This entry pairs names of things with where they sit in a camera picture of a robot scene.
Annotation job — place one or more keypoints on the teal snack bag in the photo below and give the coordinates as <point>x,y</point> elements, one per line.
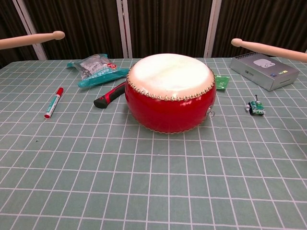
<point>98,70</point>

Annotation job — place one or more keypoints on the small green circuit board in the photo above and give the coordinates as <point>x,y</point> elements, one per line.
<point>256,107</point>

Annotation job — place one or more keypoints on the green foil sachet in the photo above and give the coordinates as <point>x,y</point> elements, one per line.
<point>221,82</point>

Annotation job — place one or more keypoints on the white partition frame post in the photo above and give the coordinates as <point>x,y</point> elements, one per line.
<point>124,28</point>
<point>32,28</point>
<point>213,28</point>

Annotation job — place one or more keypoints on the red and black claw hammer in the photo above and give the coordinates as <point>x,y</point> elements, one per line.
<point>108,97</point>

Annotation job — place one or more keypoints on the wooden drumstick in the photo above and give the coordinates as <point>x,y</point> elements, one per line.
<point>28,39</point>
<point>271,49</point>

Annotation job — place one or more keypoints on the red drum with white skin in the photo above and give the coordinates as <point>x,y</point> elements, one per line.
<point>168,107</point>

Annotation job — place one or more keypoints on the red white marker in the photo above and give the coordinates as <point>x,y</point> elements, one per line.
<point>53,103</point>

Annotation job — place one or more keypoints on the green checked tablecloth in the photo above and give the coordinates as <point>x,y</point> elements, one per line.
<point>153,179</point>

